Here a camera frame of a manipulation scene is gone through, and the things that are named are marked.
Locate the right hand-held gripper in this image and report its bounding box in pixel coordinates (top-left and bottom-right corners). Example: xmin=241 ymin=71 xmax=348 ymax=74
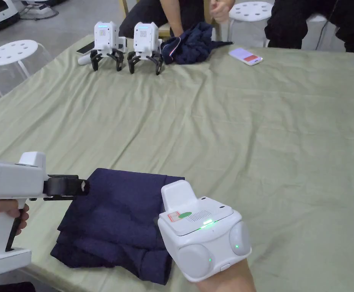
xmin=157 ymin=179 xmax=253 ymax=283

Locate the dark blue shirt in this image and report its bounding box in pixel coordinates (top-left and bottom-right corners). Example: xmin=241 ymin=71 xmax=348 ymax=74
xmin=49 ymin=168 xmax=186 ymax=286

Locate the person's right hand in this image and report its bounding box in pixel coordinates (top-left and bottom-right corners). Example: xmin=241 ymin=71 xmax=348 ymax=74
xmin=194 ymin=259 xmax=257 ymax=292

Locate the spare white hand-held gripper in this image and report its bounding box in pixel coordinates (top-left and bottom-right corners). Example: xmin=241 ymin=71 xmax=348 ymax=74
xmin=78 ymin=21 xmax=127 ymax=72
xmin=127 ymin=21 xmax=165 ymax=76

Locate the white phone with red screen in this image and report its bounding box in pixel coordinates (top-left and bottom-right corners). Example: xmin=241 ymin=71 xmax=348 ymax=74
xmin=228 ymin=47 xmax=264 ymax=67

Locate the bed with pale green sheet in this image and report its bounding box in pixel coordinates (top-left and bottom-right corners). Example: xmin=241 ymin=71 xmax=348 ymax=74
xmin=0 ymin=34 xmax=354 ymax=292

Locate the white round stool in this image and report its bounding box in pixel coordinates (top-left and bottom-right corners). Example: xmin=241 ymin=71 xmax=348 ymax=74
xmin=227 ymin=1 xmax=275 ymax=48
xmin=0 ymin=39 xmax=54 ymax=98

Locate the phone with dark screen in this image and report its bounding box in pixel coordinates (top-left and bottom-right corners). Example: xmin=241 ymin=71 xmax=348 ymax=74
xmin=76 ymin=41 xmax=97 ymax=56

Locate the person's left hand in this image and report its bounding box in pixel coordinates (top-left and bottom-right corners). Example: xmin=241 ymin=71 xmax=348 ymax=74
xmin=0 ymin=200 xmax=30 ymax=241

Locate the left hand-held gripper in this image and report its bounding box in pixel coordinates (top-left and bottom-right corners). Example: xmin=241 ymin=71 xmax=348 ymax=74
xmin=0 ymin=152 xmax=91 ymax=273

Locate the crumpled dark blue garment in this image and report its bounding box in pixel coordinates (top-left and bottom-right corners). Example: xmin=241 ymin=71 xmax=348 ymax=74
xmin=160 ymin=21 xmax=235 ymax=65

